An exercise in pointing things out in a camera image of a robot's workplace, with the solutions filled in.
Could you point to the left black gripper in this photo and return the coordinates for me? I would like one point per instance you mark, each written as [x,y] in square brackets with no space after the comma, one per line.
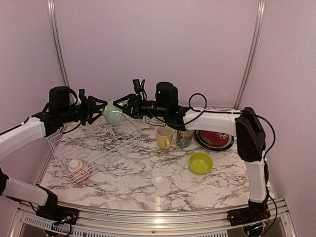
[90,107]

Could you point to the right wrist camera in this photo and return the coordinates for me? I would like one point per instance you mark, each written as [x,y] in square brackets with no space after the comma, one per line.
[139,86]

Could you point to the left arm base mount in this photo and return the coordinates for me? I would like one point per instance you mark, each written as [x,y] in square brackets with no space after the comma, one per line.
[58,214]

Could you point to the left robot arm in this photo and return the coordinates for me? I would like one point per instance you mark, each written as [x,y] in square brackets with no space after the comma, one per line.
[64,106]

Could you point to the aluminium frame post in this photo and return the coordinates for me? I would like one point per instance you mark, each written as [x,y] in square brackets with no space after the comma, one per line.
[56,40]
[252,52]

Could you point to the left aluminium frame post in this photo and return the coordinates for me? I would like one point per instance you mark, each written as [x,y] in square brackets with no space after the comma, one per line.
[56,40]

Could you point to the front aluminium rail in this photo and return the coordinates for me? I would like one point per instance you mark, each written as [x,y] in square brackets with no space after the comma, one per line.
[100,222]

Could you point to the white wire dish rack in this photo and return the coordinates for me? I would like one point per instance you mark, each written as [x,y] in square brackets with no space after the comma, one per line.
[100,145]

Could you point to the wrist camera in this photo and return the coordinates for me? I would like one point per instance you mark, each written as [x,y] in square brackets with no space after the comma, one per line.
[80,95]
[139,86]

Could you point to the pink white small bowl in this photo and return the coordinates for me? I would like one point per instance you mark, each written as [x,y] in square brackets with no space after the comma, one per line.
[78,170]

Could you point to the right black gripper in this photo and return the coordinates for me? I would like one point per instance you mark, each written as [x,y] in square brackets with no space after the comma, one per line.
[134,101]

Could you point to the pale green cup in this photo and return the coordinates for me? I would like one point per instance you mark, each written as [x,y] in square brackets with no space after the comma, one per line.
[112,114]

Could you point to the lime green bowl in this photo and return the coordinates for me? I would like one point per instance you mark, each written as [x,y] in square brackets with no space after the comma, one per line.
[200,163]

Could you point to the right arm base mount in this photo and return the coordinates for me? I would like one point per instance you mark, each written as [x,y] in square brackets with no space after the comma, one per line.
[253,218]

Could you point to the yellow mug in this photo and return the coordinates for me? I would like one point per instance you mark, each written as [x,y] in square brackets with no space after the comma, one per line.
[164,137]

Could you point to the green patterned tall mug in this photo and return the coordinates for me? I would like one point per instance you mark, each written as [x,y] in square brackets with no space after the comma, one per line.
[184,138]

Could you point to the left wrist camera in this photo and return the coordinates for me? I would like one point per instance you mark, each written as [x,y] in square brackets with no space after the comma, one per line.
[80,95]

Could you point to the black rimmed beige plate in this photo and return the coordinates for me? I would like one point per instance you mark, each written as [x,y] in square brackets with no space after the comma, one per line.
[212,148]

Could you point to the right aluminium frame post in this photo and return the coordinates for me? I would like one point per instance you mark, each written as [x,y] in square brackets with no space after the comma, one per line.
[252,52]

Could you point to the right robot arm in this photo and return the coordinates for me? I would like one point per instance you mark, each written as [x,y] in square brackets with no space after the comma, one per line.
[244,125]

